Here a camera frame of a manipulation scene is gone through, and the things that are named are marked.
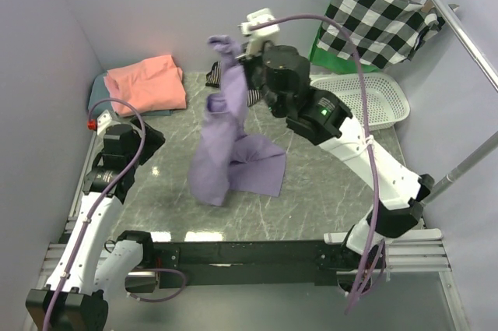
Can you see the black white striped shirt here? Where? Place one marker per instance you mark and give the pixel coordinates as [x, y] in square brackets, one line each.
[213, 79]

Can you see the grey-blue folded t shirt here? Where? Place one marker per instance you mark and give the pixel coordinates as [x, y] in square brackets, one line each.
[99, 92]

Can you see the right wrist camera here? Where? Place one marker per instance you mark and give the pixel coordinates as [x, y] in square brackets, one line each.
[256, 38]

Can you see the green hanging cloth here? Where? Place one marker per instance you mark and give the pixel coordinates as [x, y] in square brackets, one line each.
[331, 60]

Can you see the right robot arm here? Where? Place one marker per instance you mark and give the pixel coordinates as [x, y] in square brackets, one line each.
[327, 122]

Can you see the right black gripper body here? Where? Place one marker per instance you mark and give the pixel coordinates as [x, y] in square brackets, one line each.
[249, 70]

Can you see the silver metal rack pole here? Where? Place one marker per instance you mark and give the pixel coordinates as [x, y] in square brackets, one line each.
[465, 40]

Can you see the black white checkered cloth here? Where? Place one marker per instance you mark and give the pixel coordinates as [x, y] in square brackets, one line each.
[386, 32]

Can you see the black base beam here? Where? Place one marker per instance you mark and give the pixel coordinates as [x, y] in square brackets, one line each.
[255, 262]

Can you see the pink folded t shirt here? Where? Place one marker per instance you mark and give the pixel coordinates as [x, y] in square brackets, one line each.
[153, 84]

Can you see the purple t shirt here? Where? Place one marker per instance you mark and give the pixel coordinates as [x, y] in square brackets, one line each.
[227, 158]

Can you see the white plastic laundry basket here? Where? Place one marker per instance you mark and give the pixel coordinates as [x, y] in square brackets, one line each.
[385, 101]

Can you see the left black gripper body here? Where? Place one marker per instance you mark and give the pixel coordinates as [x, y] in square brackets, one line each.
[152, 138]

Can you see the silver diagonal rack pole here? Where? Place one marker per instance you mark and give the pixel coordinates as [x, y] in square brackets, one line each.
[455, 175]

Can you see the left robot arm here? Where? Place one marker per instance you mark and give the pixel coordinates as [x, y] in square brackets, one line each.
[77, 294]

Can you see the aluminium rail frame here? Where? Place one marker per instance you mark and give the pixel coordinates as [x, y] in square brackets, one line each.
[416, 251]

